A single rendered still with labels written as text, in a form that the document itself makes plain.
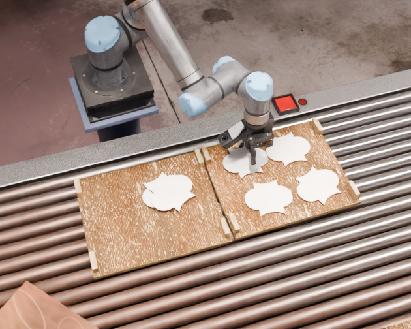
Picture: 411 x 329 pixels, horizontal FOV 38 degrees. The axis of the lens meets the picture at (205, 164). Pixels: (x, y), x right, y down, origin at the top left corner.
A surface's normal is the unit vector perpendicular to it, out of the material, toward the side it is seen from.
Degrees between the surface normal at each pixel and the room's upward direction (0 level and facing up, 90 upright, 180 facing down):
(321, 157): 0
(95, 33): 10
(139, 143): 0
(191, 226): 0
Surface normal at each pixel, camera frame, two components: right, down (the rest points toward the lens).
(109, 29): -0.07, -0.46
